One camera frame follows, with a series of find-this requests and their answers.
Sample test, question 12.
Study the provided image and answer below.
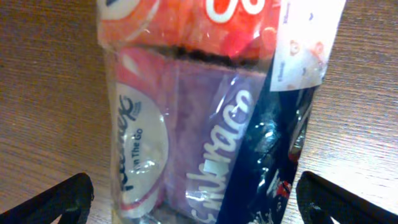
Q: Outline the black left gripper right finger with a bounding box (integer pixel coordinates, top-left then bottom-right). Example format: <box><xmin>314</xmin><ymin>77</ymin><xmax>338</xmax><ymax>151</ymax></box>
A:
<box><xmin>296</xmin><ymin>171</ymin><xmax>397</xmax><ymax>224</ymax></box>

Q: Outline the blue Kleenex tissue pack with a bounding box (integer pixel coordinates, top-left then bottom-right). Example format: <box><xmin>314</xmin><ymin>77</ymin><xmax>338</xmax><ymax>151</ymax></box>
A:
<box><xmin>96</xmin><ymin>0</ymin><xmax>345</xmax><ymax>223</ymax></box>

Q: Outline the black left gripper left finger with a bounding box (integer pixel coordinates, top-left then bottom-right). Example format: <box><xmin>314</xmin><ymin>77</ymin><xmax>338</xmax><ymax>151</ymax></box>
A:
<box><xmin>1</xmin><ymin>172</ymin><xmax>94</xmax><ymax>224</ymax></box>

